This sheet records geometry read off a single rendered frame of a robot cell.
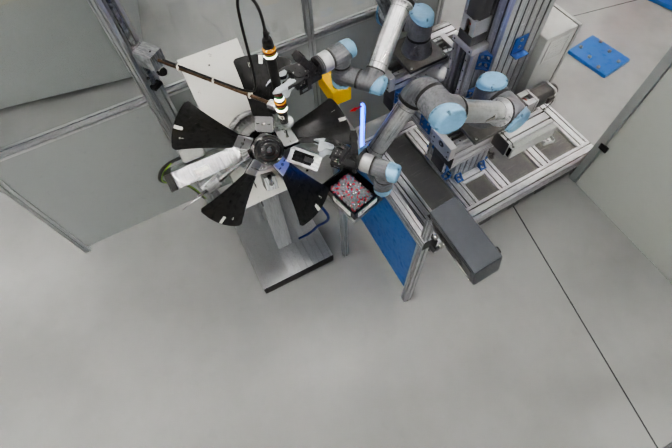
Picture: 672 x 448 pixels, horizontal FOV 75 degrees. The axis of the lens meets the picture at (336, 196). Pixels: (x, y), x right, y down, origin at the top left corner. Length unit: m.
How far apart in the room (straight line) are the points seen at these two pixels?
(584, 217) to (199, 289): 2.49
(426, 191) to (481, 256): 1.34
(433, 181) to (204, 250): 1.53
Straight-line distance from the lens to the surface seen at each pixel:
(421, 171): 2.88
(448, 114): 1.52
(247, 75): 1.78
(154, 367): 2.85
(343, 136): 1.82
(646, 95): 2.81
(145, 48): 2.00
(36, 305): 3.32
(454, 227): 1.55
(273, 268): 2.73
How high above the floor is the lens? 2.60
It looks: 60 degrees down
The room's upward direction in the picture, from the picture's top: 4 degrees counter-clockwise
